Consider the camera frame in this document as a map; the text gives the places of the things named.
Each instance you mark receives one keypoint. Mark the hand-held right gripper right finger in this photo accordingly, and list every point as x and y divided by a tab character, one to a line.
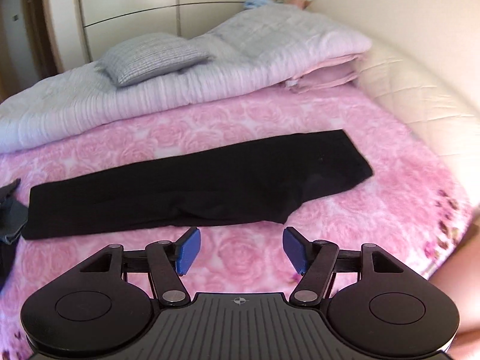
294	249

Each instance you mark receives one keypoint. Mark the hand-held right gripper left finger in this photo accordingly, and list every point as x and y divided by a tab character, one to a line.
189	249

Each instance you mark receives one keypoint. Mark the black pants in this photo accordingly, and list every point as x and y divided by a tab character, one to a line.
187	195

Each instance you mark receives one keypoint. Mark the pink floral blanket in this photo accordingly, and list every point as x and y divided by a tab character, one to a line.
337	225

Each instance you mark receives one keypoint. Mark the person's bare leg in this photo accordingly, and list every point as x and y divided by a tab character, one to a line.
461	288

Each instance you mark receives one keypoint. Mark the folded pink sheet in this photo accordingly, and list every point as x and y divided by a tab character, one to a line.
322	75

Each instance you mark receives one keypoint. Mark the dark grey clothing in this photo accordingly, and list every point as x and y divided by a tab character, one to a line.
9	210

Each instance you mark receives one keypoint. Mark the white ribbed quilt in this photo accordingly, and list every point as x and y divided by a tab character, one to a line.
225	63

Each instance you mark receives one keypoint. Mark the grey pillow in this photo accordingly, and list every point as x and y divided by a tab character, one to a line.
150	58

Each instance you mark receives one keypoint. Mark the cream padded headboard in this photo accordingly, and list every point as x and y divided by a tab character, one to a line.
412	93

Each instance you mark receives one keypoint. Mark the light blue cloth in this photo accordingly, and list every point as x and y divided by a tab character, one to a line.
258	3

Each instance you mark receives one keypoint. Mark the wooden door frame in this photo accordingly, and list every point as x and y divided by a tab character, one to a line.
33	26

